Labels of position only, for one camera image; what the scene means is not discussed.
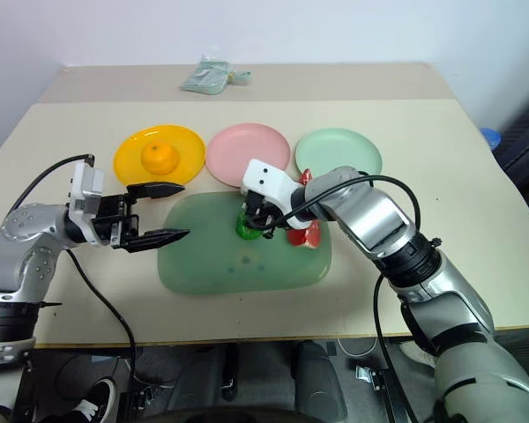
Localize black ribbed object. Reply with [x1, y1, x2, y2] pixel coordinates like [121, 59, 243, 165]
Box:
[493, 85, 529, 180]

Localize red toy fruit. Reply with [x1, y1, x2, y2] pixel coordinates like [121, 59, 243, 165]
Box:
[286, 167, 324, 249]

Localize metal floor bracket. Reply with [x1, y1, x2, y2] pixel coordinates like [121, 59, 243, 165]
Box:
[354, 364, 397, 392]

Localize clear plastic bag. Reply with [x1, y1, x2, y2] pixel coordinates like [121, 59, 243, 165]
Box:
[178, 53, 253, 95]

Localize dark rounded shape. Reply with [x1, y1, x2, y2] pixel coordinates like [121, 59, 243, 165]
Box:
[290, 341, 349, 423]

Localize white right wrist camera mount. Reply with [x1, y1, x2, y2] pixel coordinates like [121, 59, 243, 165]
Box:
[241, 159, 302, 213]

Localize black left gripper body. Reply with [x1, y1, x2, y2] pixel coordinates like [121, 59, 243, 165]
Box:
[90, 193, 142, 252]

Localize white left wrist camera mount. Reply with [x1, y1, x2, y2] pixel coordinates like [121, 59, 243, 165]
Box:
[67, 161, 106, 220]

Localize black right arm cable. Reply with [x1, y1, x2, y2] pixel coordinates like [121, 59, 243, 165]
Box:
[246, 174, 424, 423]

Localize blue round object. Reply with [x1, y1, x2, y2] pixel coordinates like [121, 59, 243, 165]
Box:
[479, 127, 504, 154]

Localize pink plate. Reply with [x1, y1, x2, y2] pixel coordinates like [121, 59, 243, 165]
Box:
[205, 122, 291, 188]

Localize yellow plate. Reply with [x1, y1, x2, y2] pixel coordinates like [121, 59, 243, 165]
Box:
[113, 124, 206, 187]

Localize green toy vegetable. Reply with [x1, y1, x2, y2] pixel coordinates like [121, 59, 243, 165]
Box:
[235, 211, 265, 241]

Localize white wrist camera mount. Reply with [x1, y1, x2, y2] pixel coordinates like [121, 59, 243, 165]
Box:
[67, 161, 106, 220]
[241, 159, 302, 213]

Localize white cable loop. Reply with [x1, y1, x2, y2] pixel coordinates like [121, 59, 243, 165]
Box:
[336, 337, 379, 359]

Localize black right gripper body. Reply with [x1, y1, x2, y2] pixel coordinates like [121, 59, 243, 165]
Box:
[244, 189, 288, 231]

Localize orange mandarin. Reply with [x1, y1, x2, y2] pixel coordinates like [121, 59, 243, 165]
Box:
[141, 141, 181, 175]

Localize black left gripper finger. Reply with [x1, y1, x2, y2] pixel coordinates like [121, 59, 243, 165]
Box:
[124, 227, 192, 254]
[126, 182, 187, 203]

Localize translucent green tray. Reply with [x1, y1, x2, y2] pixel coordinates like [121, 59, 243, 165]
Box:
[156, 190, 333, 295]

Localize black and white shoe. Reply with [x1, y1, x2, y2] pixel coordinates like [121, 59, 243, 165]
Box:
[38, 377, 118, 423]

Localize light green plate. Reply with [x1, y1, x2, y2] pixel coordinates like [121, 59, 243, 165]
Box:
[294, 127, 384, 178]

